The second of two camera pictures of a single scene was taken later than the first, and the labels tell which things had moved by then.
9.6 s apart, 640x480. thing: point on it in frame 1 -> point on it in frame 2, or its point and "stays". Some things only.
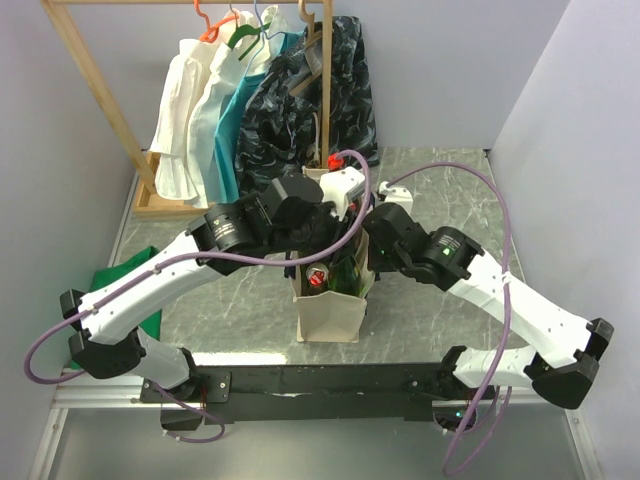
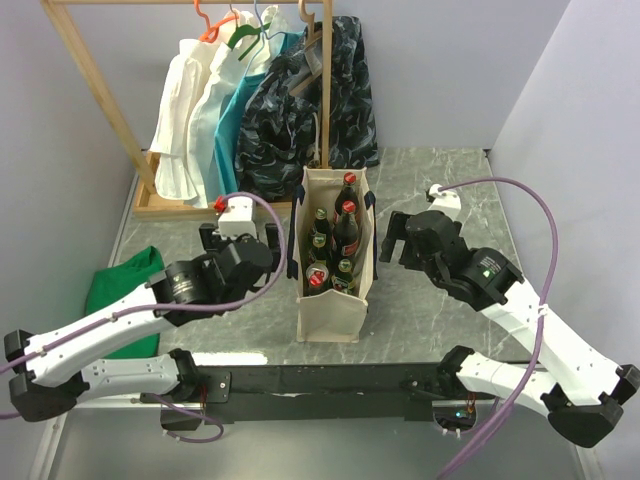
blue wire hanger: (263, 38) stays
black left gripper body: (322, 232) -> (217, 249)
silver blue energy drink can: (317, 279) stays
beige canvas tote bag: (332, 318) stays
